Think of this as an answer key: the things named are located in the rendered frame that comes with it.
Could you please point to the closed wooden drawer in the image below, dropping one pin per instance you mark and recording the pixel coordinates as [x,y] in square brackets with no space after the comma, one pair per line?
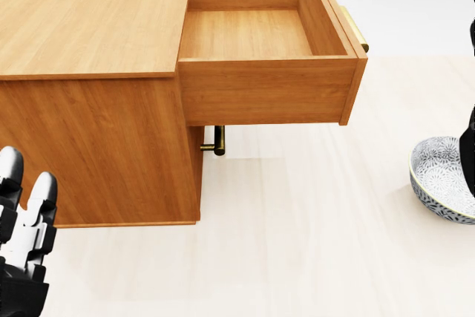
[197,183]

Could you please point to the patterned white and black bowl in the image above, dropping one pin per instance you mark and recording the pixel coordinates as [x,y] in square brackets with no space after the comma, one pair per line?
[438,179]

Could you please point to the silver and black left hand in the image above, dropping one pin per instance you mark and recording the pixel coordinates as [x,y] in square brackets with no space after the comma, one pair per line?
[22,235]

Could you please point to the open wooden drawer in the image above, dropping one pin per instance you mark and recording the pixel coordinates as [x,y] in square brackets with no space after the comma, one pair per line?
[267,90]

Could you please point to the wooden cabinet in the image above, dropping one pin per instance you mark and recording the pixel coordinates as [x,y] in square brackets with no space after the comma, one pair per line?
[92,90]

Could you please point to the silver and black right arm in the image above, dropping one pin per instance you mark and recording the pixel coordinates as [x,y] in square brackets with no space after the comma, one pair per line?
[470,146]

